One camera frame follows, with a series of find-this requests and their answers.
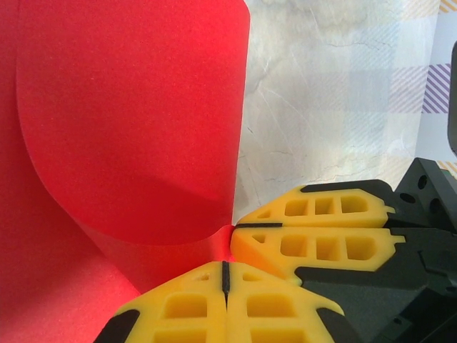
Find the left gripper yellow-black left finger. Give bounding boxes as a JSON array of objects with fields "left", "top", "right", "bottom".
[{"left": 94, "top": 261, "right": 228, "bottom": 343}]

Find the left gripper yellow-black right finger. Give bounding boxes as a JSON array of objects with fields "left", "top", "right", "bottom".
[{"left": 225, "top": 262, "right": 356, "bottom": 343}]

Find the red cloth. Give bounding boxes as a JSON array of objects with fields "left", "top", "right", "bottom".
[{"left": 0, "top": 0, "right": 251, "bottom": 343}]

